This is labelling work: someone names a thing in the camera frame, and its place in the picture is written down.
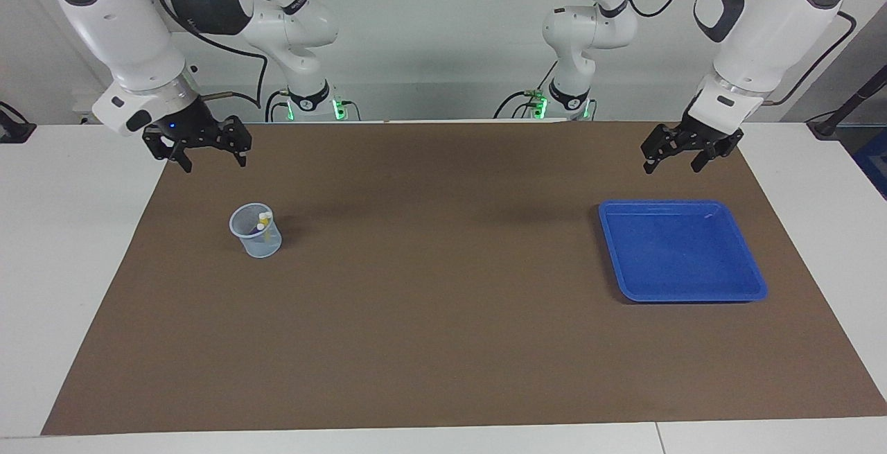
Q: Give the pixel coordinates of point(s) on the blue plastic tray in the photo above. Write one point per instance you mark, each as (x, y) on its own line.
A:
(679, 253)

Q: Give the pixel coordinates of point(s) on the yellow pen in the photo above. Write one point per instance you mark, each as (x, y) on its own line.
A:
(264, 219)

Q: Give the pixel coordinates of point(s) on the translucent plastic cup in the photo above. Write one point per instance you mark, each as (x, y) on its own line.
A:
(263, 246)

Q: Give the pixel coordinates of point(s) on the black stand pole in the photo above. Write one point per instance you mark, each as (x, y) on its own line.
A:
(849, 104)

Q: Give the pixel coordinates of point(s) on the blue crate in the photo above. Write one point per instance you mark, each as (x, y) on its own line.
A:
(874, 163)

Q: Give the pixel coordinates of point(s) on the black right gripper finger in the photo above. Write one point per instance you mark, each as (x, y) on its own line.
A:
(232, 136)
(166, 149)

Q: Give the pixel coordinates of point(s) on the black clamp mount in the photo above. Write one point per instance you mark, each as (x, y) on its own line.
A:
(14, 132)

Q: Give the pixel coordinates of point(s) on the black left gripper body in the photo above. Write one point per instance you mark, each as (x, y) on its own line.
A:
(700, 132)

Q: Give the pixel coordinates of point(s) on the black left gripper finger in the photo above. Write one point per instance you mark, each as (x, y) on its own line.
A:
(658, 145)
(714, 152)

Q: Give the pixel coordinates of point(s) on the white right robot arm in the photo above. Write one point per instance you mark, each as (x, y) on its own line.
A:
(132, 31)

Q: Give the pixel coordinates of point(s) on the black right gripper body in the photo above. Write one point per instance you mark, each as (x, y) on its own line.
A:
(187, 121)

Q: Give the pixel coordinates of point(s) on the brown table mat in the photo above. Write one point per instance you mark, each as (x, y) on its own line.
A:
(443, 301)

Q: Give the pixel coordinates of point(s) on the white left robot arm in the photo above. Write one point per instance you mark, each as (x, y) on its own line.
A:
(755, 31)

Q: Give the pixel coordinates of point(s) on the white power strip box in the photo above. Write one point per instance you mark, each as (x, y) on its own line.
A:
(86, 109)

